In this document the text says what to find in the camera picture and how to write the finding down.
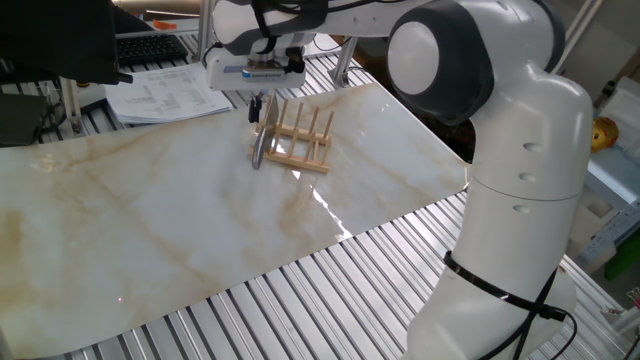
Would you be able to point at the black monitor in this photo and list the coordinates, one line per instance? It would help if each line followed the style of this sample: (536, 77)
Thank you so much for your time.
(55, 40)

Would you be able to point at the green plastic object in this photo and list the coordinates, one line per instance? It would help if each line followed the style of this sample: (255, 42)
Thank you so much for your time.
(622, 260)

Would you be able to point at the small orange object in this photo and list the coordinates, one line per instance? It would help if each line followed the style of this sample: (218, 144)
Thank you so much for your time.
(165, 24)

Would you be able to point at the black keyboard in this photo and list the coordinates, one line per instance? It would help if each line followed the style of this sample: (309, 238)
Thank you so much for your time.
(150, 49)

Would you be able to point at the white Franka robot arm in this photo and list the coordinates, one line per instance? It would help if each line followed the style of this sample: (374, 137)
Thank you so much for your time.
(530, 165)

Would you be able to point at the grey side table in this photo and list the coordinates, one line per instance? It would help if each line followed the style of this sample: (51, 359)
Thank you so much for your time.
(615, 175)

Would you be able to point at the aluminium post with foot bracket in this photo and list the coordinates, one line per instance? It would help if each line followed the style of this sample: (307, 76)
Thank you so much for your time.
(342, 70)

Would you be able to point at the white foam box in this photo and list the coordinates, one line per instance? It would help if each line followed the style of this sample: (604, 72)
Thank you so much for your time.
(625, 110)

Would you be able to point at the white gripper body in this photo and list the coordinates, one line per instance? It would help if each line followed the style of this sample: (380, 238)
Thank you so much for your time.
(215, 75)

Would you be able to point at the stack of printed papers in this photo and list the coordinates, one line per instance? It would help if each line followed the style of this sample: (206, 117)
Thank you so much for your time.
(165, 100)

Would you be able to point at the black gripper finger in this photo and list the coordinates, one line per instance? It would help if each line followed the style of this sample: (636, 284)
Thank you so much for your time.
(259, 107)
(252, 110)

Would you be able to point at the wooden slotted rack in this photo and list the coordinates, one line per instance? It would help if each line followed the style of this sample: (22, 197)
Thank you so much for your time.
(300, 161)

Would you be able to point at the yellow piggy bank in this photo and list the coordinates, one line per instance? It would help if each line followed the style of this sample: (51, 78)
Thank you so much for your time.
(606, 134)

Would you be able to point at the steel cleaver knife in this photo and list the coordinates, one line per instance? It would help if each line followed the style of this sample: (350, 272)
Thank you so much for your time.
(258, 152)

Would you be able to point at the brown cardboard box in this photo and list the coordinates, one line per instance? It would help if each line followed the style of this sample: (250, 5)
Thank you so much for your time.
(372, 50)

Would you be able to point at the slanted aluminium frame beam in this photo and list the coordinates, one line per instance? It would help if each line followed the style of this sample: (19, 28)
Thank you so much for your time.
(575, 35)

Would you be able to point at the black flat box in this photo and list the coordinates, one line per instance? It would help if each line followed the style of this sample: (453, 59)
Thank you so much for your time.
(20, 120)

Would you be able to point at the short aluminium profile post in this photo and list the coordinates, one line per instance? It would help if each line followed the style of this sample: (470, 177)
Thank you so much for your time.
(71, 105)

